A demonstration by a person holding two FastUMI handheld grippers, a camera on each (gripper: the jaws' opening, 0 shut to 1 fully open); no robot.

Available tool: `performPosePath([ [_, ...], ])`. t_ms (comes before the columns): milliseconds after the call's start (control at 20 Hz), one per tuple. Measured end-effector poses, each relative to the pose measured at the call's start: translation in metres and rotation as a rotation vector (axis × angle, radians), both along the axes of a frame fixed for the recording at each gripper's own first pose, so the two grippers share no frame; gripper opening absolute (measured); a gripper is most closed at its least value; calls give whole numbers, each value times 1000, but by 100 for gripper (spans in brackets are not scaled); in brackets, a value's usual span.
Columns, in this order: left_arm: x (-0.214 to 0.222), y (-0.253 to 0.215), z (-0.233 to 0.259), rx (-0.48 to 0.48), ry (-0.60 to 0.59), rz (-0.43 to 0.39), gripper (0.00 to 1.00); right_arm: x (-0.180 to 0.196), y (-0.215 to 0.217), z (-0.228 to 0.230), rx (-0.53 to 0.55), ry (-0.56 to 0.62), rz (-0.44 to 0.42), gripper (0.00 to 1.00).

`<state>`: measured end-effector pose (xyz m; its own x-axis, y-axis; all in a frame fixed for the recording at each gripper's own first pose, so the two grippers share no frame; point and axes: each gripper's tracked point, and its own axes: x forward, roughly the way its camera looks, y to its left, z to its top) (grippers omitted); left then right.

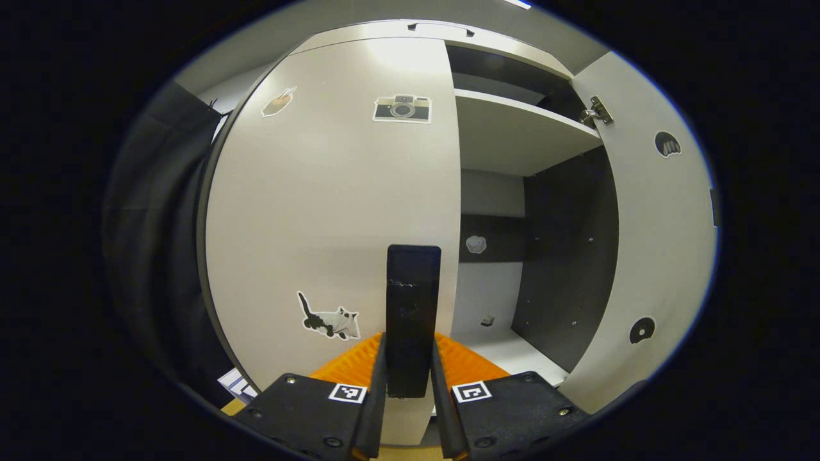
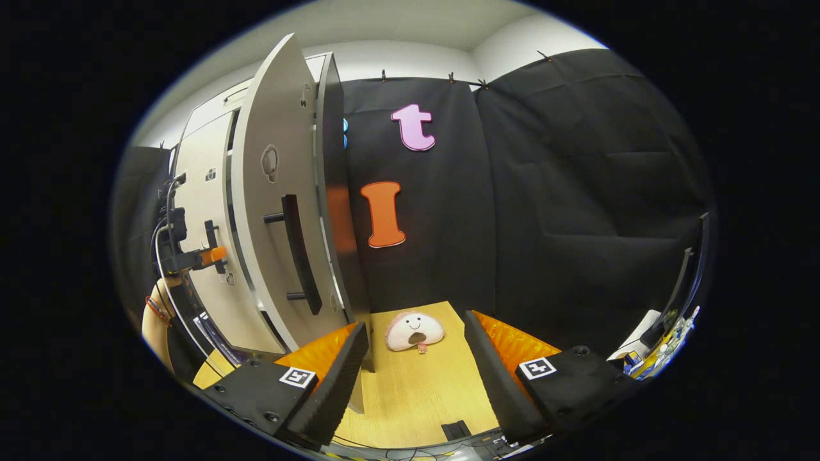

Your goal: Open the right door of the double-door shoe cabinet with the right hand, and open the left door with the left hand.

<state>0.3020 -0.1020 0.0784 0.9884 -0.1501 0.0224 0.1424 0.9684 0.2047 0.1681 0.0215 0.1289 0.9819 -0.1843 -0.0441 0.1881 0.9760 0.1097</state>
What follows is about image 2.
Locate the red wrist band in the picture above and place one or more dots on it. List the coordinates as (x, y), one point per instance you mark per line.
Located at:
(157, 310)

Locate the white and blue clutter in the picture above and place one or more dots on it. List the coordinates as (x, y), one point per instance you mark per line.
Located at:
(634, 333)

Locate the pink and white plush toy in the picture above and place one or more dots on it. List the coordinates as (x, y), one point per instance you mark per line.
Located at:
(413, 333)

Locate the cream double-door shoe cabinet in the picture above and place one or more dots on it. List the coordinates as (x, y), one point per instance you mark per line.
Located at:
(349, 269)

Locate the cream door with camera sticker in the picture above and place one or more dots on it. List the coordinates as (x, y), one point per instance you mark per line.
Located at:
(221, 314)

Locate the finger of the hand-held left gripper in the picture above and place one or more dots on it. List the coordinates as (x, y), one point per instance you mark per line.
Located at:
(214, 256)

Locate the dark blue book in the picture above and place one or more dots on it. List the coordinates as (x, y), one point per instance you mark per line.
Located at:
(214, 339)

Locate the small black block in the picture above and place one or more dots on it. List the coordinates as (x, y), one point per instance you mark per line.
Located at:
(457, 430)

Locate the black backdrop cloth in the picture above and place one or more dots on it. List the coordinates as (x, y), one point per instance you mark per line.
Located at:
(576, 192)

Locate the row of black cloth clips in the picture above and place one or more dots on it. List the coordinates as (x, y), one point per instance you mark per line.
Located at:
(451, 77)

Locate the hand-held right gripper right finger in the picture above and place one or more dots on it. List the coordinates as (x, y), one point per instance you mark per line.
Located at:
(500, 390)

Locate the cream door with headphones sticker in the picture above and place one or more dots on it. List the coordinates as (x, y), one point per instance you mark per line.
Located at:
(282, 128)

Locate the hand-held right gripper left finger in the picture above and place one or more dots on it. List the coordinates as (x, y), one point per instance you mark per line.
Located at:
(333, 390)

